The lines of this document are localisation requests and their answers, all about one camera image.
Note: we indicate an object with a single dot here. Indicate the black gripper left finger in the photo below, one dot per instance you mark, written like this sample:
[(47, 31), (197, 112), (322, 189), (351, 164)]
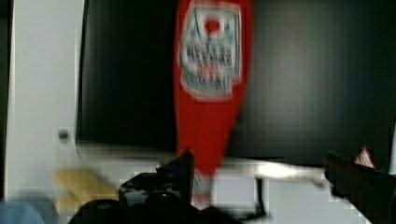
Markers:
[(164, 195)]

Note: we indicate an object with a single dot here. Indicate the red felt ketchup bottle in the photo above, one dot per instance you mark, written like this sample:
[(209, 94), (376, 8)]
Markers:
[(212, 51)]

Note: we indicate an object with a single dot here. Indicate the yellow felt banana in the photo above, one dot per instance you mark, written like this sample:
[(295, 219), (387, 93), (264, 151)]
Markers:
[(81, 185)]

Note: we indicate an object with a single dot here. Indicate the blue cup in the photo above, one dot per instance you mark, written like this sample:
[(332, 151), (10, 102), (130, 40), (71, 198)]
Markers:
[(28, 213)]

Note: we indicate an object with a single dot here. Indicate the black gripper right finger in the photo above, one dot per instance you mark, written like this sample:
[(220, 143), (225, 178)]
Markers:
[(371, 192)]

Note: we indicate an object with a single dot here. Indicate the black toy oven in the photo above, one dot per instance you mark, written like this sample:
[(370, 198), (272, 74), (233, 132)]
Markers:
[(322, 79)]

